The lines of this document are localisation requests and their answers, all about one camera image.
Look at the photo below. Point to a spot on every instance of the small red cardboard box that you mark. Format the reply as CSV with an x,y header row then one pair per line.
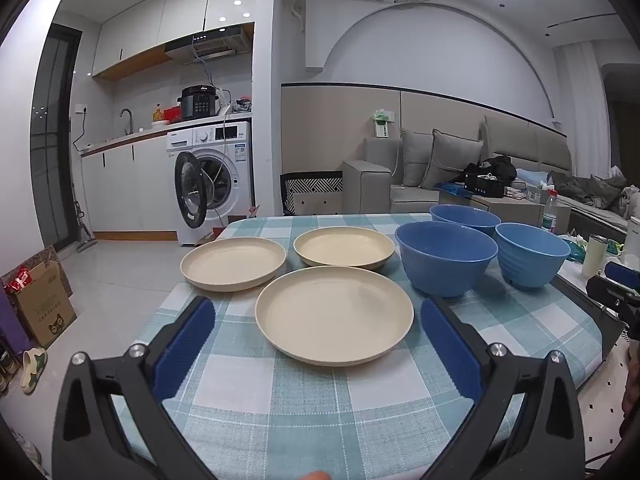
x,y
235,222

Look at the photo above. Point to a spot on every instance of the teal container lid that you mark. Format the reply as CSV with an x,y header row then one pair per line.
x,y
577,252

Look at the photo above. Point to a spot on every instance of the grey sofa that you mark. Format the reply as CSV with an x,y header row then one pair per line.
x,y
365,180

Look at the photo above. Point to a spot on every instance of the grey sofa cushion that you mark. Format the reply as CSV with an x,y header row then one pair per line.
x,y
414,157
452,160

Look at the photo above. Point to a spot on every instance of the black white patterned chair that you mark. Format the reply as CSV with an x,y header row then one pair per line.
x,y
310,187

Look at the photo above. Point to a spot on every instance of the white kitchen cabinets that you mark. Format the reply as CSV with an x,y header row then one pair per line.
x,y
150,25
125,185

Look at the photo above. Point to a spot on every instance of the teal checkered tablecloth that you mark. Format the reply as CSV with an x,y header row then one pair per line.
x,y
280,410

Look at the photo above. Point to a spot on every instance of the large blue bowl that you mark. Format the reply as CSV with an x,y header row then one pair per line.
x,y
445,260

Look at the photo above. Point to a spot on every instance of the white washing machine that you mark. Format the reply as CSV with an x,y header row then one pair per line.
x,y
225,160

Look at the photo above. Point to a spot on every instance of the beige green slipper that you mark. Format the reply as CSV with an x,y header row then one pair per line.
x,y
34,370

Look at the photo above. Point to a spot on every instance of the white upper kitchen cabinets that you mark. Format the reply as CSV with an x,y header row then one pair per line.
x,y
150,25

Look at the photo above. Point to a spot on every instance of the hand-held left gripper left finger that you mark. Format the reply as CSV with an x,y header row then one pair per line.
x,y
182,350

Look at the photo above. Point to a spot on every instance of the black pressure cooker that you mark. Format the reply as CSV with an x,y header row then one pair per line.
x,y
199,102

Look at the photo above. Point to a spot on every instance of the black box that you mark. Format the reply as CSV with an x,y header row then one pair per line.
x,y
484,186

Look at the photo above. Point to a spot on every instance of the wide blue bowl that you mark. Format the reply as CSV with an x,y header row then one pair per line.
x,y
465,219

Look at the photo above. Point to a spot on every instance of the large cardboard box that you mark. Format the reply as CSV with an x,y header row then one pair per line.
x,y
42,305

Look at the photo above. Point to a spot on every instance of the black range hood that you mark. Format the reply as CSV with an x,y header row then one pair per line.
x,y
210,45

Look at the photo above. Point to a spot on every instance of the black jacket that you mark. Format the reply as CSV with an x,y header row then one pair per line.
x,y
492,166

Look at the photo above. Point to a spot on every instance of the clear water bottle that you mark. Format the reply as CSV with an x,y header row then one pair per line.
x,y
550,215

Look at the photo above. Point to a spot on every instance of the dark glass balcony door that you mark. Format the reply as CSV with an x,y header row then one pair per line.
x,y
52,140

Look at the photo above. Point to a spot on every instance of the beige tumbler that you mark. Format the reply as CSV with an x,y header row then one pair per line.
x,y
594,257

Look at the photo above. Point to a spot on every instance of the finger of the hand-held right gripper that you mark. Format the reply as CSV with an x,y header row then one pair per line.
x,y
622,274
615,297

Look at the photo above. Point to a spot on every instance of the curved metal faucet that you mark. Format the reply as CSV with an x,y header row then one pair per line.
x,y
127,120

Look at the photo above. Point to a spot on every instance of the white curtain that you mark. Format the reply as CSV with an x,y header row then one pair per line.
x,y
582,110

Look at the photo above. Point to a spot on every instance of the person's left hand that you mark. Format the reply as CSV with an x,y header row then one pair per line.
x,y
314,476

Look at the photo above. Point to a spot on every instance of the floor mop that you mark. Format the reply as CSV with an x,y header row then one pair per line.
x,y
85,232

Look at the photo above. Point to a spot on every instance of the red container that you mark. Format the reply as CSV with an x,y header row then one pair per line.
x,y
172,114

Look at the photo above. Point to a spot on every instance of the beige nightstand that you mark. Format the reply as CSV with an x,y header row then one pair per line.
x,y
515,207

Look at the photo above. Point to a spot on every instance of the beige round plate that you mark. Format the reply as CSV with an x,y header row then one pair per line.
x,y
232,262
334,315
345,249

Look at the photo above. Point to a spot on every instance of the grey tissue box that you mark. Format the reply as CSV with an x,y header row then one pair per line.
x,y
532,194

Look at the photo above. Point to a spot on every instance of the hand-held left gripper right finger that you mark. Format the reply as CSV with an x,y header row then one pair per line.
x,y
450,350

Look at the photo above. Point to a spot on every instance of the white kettle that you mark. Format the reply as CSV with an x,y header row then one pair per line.
x,y
632,235

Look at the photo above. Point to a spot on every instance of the white lower kitchen cabinets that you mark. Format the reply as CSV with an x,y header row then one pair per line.
x,y
125,185

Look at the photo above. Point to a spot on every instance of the ribbed blue bowl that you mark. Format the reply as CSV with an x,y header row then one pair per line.
x,y
532,260

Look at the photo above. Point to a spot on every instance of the yellow bottle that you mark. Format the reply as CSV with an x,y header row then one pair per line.
x,y
158,114

